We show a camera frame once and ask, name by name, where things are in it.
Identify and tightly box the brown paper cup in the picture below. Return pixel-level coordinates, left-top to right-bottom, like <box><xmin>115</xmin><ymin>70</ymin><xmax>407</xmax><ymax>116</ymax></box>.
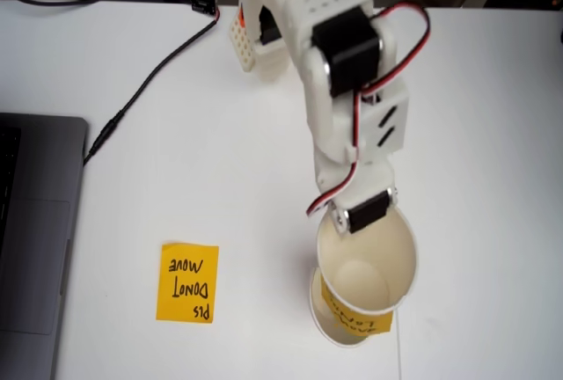
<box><xmin>315</xmin><ymin>207</ymin><xmax>418</xmax><ymax>338</ymax></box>
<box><xmin>310</xmin><ymin>267</ymin><xmax>375</xmax><ymax>347</ymax></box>

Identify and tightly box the yellow handwritten sticky note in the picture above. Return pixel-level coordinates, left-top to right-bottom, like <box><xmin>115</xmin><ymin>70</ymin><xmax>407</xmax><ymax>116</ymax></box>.
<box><xmin>155</xmin><ymin>242</ymin><xmax>220</xmax><ymax>324</ymax></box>
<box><xmin>319</xmin><ymin>281</ymin><xmax>394</xmax><ymax>338</ymax></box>

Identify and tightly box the black cable with barrel connector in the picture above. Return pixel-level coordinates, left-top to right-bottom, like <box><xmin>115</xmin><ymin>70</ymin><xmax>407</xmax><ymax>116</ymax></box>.
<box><xmin>82</xmin><ymin>18</ymin><xmax>220</xmax><ymax>166</ymax></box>

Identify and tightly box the grey laptop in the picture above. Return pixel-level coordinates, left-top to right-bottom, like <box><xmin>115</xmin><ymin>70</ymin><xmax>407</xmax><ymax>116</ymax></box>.
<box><xmin>0</xmin><ymin>112</ymin><xmax>89</xmax><ymax>380</ymax></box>

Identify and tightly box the black controller board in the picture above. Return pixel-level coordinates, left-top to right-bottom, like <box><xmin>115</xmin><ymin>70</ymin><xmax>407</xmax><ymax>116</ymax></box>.
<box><xmin>188</xmin><ymin>0</ymin><xmax>220</xmax><ymax>15</ymax></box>

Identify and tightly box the red white black servo cable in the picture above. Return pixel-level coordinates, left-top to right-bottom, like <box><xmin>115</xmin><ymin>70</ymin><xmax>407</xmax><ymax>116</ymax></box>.
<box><xmin>360</xmin><ymin>1</ymin><xmax>431</xmax><ymax>95</ymax></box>
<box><xmin>306</xmin><ymin>89</ymin><xmax>366</xmax><ymax>219</ymax></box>

